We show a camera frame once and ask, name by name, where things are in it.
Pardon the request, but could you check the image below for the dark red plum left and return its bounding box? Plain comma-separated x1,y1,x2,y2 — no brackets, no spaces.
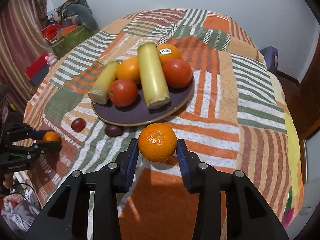
71,118,87,132

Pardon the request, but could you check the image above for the blue grey bag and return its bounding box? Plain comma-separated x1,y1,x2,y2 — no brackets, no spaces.
259,46,279,74

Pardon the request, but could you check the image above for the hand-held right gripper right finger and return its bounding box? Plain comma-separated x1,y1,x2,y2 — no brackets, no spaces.
176,139,289,240

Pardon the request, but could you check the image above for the small mandarin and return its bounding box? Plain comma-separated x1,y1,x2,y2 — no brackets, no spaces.
42,131,60,143
138,123,178,162

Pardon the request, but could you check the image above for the grey plush pillow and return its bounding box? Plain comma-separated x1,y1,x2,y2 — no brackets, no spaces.
64,4,98,30

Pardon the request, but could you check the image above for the purple round plate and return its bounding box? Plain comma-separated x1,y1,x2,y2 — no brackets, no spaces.
91,72,195,127

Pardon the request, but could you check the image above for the red plastic bag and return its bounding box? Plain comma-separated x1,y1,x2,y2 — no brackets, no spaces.
41,24,62,40

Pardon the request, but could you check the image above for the red tomato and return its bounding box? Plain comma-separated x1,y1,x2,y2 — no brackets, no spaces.
162,58,193,88
108,79,138,108

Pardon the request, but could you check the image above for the red and dark box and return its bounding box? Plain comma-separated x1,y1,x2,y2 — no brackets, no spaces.
25,52,50,87

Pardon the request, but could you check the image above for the orange cardboard box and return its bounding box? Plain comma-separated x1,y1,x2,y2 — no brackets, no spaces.
60,25,78,36

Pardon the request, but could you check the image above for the striped patchwork blanket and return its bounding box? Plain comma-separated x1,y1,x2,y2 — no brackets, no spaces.
22,8,304,240

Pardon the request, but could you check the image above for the striped brown curtain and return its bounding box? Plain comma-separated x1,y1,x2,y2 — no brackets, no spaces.
0,0,50,103

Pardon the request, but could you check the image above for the thin sugarcane piece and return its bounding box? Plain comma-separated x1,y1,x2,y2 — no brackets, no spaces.
88,60,121,105

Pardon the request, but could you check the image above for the thick sugarcane piece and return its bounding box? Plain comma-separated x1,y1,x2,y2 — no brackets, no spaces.
137,42,171,110

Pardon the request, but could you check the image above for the plain orange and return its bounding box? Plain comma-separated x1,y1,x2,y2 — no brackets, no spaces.
116,57,141,85

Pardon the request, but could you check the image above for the green storage box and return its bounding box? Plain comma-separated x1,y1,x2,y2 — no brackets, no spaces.
51,26,97,59

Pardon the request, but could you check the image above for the floral bedsheet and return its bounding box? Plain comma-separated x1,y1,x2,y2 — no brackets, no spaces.
0,192,42,233

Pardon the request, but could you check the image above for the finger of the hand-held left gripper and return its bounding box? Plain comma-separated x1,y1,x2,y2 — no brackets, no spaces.
6,123,43,140
0,141,62,160

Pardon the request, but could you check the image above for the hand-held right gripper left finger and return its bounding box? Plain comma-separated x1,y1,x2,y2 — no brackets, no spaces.
24,138,139,240

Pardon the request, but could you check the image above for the thin black floor cable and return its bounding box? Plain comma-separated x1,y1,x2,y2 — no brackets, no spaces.
9,182,41,206

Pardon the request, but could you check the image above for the orange with white sticker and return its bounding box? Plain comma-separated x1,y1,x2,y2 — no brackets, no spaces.
157,44,181,64

